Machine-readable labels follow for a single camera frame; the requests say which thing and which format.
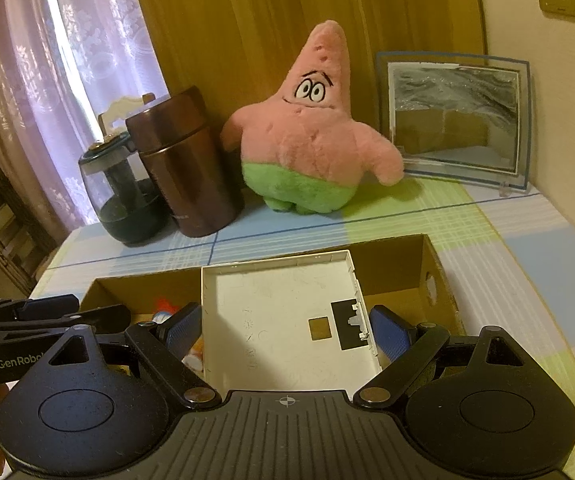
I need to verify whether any glass picture frame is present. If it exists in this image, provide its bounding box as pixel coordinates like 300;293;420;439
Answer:
375;51;533;196

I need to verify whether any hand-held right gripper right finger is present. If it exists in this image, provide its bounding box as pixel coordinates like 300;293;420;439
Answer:
353;304;535;407

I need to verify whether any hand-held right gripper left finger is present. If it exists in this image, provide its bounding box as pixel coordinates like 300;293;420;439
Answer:
38;302;219;408

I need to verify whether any wooden door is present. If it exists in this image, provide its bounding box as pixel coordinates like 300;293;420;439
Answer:
128;0;488;196

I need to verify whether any dark green glass jar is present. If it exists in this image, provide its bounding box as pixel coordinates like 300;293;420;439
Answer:
78;132;173;247

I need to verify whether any purple lace curtain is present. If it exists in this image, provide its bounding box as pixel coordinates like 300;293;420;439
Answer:
0;0;171;241

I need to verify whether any cream wooden chair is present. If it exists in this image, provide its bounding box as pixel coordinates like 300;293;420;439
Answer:
98;92;157;141

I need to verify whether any dark folding rack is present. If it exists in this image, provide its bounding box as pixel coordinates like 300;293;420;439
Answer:
0;125;58;286

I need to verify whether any brown cardboard box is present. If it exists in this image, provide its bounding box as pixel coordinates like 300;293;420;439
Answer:
78;232;467;381

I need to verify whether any red cat figurine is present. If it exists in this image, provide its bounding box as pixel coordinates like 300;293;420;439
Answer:
152;297;203;373

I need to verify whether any pink starfish plush toy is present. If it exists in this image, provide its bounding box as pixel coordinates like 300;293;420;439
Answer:
220;20;405;215

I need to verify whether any white square plastic plate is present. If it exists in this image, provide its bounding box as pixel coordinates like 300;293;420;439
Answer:
200;249;383;392

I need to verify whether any brown metal thermos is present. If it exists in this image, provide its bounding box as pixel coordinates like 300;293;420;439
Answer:
126;86;246;238

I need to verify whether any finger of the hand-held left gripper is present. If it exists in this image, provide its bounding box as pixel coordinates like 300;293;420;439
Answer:
0;304;132;341
0;294;81;323

